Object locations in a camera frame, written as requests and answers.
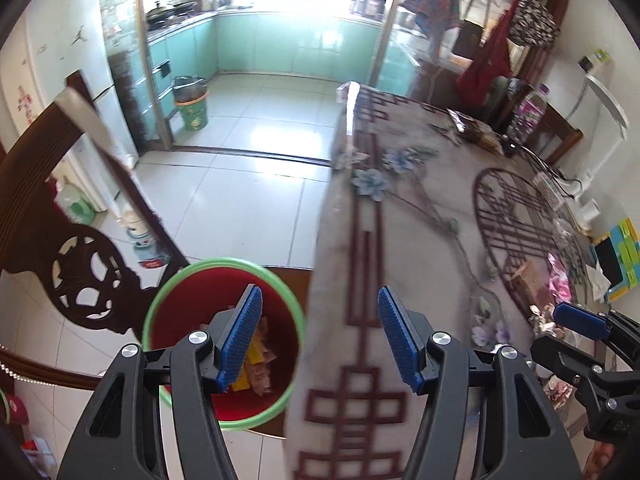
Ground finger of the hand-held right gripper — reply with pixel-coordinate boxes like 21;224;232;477
530;337;608;386
552;301;640;361

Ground black wok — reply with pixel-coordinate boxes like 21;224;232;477
146;2;176;23

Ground black smartphone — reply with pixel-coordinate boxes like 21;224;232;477
594;237;625;286

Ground floral printed tablecloth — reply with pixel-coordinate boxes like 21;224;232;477
282;82;608;480

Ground red garment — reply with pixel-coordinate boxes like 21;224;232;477
456;7;516;106

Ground white and blue carton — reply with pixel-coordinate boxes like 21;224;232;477
532;172;568;208

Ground orange snack wrapper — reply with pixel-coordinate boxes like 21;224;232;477
250;317;278;397

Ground plaid cloth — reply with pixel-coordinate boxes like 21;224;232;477
400;0;461;48

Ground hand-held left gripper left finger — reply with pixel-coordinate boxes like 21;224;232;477
57;284;263;480

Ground white desk lamp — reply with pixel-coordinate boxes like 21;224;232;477
570;72;630;196

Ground crumpled white tissue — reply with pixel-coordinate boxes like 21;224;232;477
582;262;613;303

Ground yellow snack wrapper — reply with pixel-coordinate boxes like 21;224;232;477
231;337;266;392

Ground white cup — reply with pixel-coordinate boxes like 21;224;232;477
580;197;601;233

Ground brown snack bag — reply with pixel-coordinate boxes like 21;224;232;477
446;108;501;148

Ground purple soda bottle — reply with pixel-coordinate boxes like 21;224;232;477
512;85;551;136

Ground green and white jug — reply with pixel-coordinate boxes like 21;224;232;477
54;180;96;226

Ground blue and green phone stand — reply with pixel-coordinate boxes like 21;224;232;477
590;217;640;303

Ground teal kitchen cabinets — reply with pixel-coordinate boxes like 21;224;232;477
109;12;426;143

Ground red bin with green rim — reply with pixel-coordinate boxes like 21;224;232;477
141;258;307;432

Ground white refrigerator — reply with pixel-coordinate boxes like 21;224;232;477
0;0;141;221

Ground black handbag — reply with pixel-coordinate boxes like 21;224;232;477
452;20;493;58

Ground carved dark wooden chair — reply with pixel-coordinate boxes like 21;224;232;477
0;71;191;391

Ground green kitchen waste bin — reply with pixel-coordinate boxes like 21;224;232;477
172;76;210;132

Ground white bottle with blue label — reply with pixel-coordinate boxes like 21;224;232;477
122;207;171;271

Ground tan cigarette box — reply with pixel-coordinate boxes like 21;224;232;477
510;260;548;306

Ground black and white patterned bag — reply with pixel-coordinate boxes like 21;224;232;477
507;0;561;51

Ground pink plastic wrapper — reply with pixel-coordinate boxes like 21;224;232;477
547;252;576;306

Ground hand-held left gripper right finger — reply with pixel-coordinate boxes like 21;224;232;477
377;286;583;480

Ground plain wooden chair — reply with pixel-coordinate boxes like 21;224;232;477
520;50;583;161

